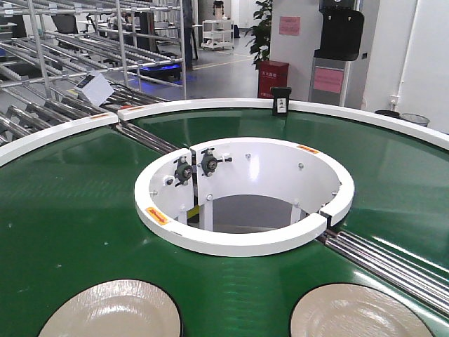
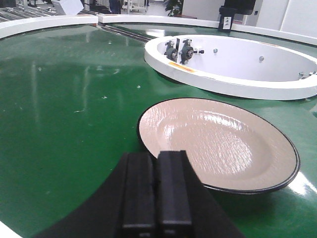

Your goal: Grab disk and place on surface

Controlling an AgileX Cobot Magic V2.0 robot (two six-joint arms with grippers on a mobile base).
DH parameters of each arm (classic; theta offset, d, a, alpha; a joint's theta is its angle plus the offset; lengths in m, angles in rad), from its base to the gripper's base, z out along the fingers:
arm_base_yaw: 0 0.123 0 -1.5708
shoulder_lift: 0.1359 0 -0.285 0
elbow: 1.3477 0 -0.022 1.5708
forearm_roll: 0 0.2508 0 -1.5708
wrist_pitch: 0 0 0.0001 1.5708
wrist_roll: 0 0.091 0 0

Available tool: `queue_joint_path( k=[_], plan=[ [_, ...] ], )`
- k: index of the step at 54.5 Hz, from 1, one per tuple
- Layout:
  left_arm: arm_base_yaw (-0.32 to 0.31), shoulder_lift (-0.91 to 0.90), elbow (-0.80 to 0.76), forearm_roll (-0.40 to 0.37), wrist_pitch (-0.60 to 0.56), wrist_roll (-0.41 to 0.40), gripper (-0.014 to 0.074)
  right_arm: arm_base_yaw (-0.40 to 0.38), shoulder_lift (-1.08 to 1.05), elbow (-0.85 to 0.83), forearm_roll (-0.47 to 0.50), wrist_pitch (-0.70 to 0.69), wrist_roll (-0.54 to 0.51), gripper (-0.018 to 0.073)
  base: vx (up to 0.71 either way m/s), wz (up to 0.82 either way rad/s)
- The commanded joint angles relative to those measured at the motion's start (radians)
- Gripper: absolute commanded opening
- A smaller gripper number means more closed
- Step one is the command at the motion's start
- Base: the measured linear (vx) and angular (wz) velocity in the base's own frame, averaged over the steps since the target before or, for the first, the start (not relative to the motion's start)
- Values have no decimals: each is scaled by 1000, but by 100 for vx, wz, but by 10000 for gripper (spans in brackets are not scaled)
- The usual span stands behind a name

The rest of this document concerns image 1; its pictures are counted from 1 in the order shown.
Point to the metal roller rack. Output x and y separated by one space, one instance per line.
48 47

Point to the wire mesh waste bin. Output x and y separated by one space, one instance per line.
415 119

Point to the white outer conveyor rim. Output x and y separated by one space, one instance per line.
33 141

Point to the green potted plant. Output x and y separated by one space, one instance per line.
261 32

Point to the small black sensor box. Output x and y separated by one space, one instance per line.
281 96

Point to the beige plate black rim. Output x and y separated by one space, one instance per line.
353 310
122 307

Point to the red fire cabinet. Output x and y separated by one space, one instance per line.
271 74

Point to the steel rollers right gap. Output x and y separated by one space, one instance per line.
425 285

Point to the green conveyor belt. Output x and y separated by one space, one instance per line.
68 222

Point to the pink paper notice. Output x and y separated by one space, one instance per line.
289 25

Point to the black water dispenser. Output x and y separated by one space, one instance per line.
342 30

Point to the person in dark clothes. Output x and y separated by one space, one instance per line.
187 10

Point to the white box on rollers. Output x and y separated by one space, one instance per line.
94 88

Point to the white trolley cart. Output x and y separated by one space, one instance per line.
217 34

